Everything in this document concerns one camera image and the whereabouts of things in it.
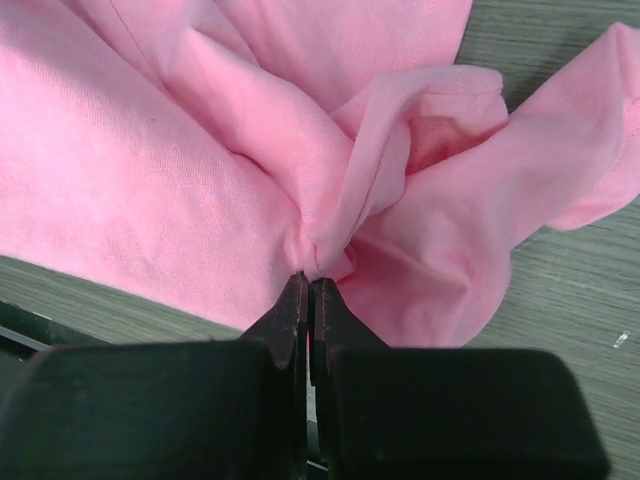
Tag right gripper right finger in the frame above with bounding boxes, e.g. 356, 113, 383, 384
309, 280, 610, 479

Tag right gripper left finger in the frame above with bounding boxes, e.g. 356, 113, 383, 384
1, 274, 308, 479

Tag pink t shirt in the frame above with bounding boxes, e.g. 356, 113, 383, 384
1, 1, 639, 346

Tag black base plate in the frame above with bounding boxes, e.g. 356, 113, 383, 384
1, 302, 56, 382

